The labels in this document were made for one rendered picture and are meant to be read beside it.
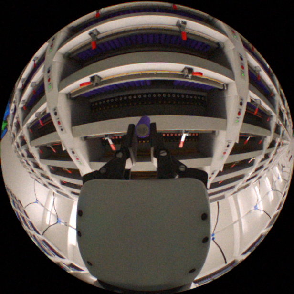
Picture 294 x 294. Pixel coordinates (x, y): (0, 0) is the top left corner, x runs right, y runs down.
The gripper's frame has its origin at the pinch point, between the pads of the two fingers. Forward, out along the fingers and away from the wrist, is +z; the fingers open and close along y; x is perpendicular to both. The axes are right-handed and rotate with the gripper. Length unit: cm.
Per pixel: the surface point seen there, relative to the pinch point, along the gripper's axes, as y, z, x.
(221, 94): 30.1, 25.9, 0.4
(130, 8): -3, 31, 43
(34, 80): -55, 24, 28
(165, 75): 6.3, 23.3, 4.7
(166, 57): 6.1, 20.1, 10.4
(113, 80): -9.3, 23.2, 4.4
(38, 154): -100, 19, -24
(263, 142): 100, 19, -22
